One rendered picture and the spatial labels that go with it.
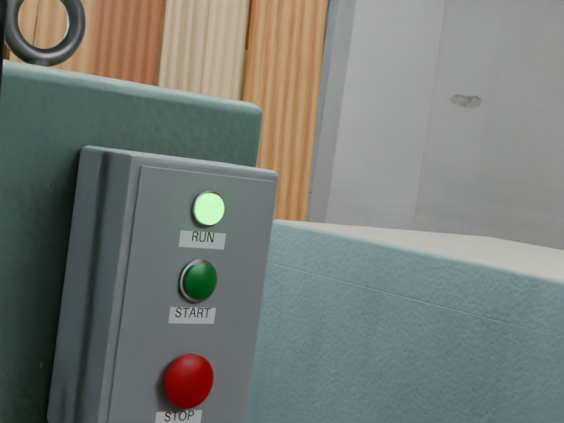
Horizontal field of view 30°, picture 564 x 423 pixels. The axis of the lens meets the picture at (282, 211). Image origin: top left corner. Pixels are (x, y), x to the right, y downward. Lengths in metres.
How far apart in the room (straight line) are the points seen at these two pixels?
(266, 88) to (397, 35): 0.61
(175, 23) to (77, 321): 1.75
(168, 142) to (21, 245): 0.11
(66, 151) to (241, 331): 0.14
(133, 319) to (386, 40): 2.39
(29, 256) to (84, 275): 0.03
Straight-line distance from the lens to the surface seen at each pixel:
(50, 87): 0.59
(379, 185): 2.93
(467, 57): 3.00
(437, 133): 3.03
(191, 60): 2.32
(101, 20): 2.22
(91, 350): 0.58
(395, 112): 2.95
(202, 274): 0.57
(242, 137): 0.66
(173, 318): 0.58
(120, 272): 0.56
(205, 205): 0.57
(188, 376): 0.58
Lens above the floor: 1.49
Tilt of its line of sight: 3 degrees down
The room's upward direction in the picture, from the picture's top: 8 degrees clockwise
